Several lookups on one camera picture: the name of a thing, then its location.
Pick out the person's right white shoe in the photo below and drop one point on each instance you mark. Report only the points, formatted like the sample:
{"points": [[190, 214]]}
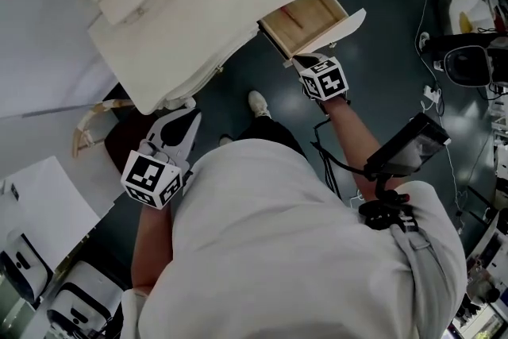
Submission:
{"points": [[258, 103]]}

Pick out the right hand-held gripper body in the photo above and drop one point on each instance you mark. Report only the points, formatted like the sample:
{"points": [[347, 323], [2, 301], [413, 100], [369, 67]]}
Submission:
{"points": [[329, 83]]}

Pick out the black camera mount rig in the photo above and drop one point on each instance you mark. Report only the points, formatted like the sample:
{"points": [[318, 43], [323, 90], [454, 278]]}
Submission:
{"points": [[381, 214]]}

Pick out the white camera unit with lens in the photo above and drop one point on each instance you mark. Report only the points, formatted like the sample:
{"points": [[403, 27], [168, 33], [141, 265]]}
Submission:
{"points": [[464, 65]]}

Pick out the person's white shirt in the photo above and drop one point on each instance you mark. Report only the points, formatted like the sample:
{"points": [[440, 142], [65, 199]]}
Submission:
{"points": [[278, 250]]}

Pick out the wooden chair with brown seat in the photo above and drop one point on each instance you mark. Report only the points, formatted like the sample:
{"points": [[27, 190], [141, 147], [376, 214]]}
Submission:
{"points": [[127, 147]]}

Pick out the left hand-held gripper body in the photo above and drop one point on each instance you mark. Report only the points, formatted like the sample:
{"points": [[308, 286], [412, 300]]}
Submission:
{"points": [[148, 174]]}

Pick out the large white wooden drawer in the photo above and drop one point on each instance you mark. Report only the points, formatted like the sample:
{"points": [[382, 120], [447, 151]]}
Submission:
{"points": [[317, 12]]}

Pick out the white cabinet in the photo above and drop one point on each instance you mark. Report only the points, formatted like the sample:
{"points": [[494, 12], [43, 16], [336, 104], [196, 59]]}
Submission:
{"points": [[39, 51]]}

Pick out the person's left white shoe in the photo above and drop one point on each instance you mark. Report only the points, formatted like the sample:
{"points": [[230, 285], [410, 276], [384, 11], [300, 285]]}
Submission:
{"points": [[226, 139]]}

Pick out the white flat board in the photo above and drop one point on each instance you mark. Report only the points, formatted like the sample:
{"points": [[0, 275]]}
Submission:
{"points": [[51, 202]]}

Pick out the person's white shoe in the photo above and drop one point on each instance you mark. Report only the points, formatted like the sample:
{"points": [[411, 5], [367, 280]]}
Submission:
{"points": [[258, 103], [226, 139]]}

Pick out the person's right forearm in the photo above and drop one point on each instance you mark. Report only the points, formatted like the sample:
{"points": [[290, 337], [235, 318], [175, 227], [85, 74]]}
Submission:
{"points": [[353, 131]]}

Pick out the person's left forearm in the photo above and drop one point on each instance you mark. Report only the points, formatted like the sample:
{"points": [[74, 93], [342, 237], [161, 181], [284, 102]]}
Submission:
{"points": [[152, 246]]}

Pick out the white equipment rack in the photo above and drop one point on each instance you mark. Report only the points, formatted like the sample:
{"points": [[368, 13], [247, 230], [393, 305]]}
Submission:
{"points": [[488, 270]]}

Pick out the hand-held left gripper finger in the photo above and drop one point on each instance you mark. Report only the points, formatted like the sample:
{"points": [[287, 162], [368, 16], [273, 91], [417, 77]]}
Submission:
{"points": [[196, 141], [174, 116]]}

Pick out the white ornate dressing table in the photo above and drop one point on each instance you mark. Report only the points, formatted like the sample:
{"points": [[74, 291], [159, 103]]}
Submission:
{"points": [[218, 12]]}

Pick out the person's black trousers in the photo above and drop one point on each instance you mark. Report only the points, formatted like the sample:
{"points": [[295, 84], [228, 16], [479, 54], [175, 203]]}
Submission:
{"points": [[270, 135]]}

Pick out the white cushion with yellow patch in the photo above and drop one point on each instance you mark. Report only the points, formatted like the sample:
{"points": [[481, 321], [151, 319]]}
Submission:
{"points": [[464, 4]]}

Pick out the black monitor screen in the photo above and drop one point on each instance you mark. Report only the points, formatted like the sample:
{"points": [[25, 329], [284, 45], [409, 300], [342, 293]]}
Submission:
{"points": [[397, 155]]}

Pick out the white robot with black trim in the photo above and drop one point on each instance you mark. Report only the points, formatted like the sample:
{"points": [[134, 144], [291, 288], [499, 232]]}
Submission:
{"points": [[91, 290]]}

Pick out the white power strip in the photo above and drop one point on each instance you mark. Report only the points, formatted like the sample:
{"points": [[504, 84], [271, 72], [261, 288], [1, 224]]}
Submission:
{"points": [[432, 93]]}

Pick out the white machine with dark face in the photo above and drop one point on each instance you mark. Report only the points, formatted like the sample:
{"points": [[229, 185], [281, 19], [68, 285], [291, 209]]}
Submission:
{"points": [[24, 270]]}

